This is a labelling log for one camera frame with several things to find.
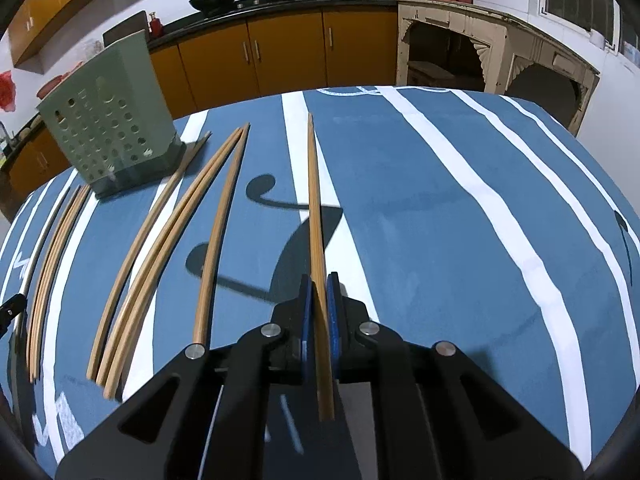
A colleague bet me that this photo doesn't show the orange lower kitchen cabinets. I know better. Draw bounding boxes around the orange lower kitchen cabinets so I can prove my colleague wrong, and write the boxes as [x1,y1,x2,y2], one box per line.
[3,6,398,197]

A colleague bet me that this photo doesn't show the wooden chopstick group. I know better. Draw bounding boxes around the wooden chopstick group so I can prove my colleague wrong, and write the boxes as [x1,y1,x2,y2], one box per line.
[86,131,210,382]
[87,126,247,399]
[96,126,243,400]
[192,122,250,349]

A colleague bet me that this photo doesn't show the blue white striped tablecloth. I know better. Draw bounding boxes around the blue white striped tablecloth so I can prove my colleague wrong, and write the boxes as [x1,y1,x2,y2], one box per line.
[1,87,639,476]

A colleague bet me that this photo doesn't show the green perforated utensil holder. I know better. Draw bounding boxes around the green perforated utensil holder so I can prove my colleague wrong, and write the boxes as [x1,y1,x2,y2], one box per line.
[37,32,186,198]

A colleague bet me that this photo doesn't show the red basin on counter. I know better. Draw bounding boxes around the red basin on counter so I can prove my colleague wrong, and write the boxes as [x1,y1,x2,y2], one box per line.
[36,75,64,100]

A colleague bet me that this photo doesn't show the dark cutting board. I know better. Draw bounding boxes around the dark cutting board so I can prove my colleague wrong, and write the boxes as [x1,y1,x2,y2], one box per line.
[103,11,150,47]

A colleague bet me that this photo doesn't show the beige concrete side counter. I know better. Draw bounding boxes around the beige concrete side counter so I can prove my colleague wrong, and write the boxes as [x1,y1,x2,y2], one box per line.
[396,0,600,136]

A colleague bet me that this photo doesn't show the window with grille right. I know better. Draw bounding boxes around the window with grille right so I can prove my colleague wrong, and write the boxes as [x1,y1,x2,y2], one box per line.
[542,0,639,66]

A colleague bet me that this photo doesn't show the red plastic bag on wall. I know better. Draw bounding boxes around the red plastic bag on wall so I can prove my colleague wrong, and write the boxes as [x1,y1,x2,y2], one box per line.
[0,70,16,113]

